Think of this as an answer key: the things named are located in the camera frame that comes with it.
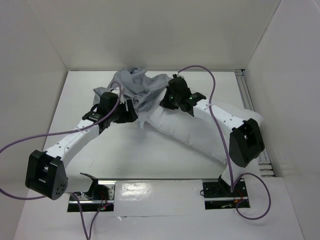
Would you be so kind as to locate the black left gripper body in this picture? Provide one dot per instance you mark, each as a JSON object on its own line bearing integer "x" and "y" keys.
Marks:
{"x": 120, "y": 115}

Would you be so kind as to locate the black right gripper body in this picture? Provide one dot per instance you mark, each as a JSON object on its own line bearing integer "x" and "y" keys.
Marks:
{"x": 173, "y": 83}

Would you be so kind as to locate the grey pillowcase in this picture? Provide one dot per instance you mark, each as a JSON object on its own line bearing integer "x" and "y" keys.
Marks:
{"x": 145, "y": 92}

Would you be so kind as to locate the white pillow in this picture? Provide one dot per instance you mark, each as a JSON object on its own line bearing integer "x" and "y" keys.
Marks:
{"x": 194, "y": 132}

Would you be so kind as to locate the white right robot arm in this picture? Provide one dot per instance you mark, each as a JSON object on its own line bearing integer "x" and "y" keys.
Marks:
{"x": 202, "y": 108}

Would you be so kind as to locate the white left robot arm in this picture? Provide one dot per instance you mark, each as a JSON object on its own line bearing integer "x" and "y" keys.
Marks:
{"x": 46, "y": 170}

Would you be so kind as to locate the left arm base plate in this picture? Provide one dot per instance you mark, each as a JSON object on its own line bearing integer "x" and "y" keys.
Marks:
{"x": 94, "y": 194}

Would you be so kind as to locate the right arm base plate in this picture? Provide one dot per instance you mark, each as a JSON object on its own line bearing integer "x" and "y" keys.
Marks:
{"x": 217, "y": 197}

